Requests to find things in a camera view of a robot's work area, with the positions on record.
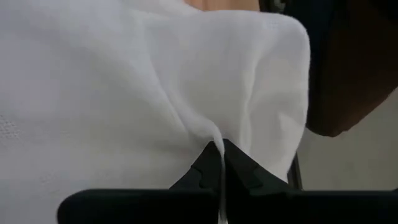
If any navy white striped fabric basket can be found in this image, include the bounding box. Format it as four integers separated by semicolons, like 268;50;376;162
259;0;398;138

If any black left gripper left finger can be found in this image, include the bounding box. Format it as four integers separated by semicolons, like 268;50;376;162
57;141;223;224

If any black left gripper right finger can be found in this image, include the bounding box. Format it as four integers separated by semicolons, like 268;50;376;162
224;139;398;224

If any white gauze cloth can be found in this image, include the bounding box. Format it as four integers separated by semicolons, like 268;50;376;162
0;0;312;224

